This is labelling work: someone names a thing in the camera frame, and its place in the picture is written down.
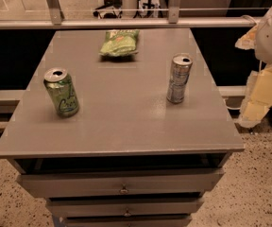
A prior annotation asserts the middle grey drawer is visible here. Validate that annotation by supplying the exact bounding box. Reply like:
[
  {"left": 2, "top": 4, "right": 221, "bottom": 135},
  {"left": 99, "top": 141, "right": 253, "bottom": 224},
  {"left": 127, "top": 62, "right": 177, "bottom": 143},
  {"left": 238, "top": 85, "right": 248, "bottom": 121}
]
[{"left": 47, "top": 197, "right": 203, "bottom": 218}]

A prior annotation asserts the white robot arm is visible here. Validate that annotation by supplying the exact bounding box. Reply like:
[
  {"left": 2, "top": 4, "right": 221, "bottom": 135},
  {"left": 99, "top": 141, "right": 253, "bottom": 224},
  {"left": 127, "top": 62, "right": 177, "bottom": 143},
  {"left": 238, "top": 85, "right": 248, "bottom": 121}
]
[{"left": 235, "top": 7, "right": 272, "bottom": 128}]

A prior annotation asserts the top grey drawer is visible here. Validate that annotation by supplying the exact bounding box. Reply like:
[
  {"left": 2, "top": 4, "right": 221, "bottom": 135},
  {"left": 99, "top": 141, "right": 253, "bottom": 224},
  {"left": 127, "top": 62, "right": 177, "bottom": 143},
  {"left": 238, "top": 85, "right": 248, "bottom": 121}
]
[{"left": 17, "top": 168, "right": 224, "bottom": 198}]

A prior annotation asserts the black office chair base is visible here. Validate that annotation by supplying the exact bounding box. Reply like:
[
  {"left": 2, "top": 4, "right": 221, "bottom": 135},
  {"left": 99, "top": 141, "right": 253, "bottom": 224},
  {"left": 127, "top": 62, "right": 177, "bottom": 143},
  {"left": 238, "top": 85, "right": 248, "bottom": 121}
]
[{"left": 93, "top": 0, "right": 122, "bottom": 19}]

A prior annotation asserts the green chip bag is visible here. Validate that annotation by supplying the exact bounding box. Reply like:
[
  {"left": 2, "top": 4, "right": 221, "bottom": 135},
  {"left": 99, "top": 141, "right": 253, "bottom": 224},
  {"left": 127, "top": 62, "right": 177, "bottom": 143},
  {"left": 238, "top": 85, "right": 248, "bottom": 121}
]
[{"left": 99, "top": 29, "right": 140, "bottom": 57}]

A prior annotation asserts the metal railing frame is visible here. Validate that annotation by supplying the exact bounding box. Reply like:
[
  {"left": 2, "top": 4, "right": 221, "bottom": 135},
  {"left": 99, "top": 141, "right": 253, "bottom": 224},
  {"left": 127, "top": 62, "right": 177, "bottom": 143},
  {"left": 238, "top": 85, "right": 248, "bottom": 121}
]
[{"left": 0, "top": 0, "right": 261, "bottom": 29}]

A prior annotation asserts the bottom grey drawer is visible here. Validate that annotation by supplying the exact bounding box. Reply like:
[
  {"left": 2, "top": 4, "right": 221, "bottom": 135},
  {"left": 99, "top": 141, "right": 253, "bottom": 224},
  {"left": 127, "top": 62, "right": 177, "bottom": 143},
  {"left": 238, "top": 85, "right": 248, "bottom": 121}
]
[{"left": 64, "top": 215, "right": 192, "bottom": 227}]

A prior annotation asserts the grey drawer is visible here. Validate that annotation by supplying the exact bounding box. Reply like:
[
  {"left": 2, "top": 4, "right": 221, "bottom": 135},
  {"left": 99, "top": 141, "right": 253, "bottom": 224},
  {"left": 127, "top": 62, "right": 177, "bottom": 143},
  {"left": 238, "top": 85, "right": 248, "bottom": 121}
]
[
  {"left": 17, "top": 168, "right": 224, "bottom": 198},
  {"left": 64, "top": 215, "right": 192, "bottom": 227},
  {"left": 47, "top": 197, "right": 203, "bottom": 218}
]

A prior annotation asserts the silver blue redbull can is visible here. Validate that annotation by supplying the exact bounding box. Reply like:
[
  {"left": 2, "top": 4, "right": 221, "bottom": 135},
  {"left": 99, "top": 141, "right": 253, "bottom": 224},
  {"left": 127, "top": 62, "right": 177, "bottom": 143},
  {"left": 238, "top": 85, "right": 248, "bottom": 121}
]
[{"left": 166, "top": 53, "right": 193, "bottom": 104}]

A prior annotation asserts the green soda can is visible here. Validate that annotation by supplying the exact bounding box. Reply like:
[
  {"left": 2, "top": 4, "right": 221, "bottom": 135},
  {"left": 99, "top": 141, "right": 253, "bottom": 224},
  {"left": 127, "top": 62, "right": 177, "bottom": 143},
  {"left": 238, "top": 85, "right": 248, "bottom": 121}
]
[{"left": 43, "top": 67, "right": 79, "bottom": 117}]

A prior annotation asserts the grey drawer cabinet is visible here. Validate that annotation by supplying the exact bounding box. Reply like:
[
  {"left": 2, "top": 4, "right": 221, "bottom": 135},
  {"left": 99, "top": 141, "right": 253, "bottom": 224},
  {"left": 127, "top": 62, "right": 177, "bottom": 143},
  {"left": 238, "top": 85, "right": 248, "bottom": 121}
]
[{"left": 0, "top": 27, "right": 246, "bottom": 227}]

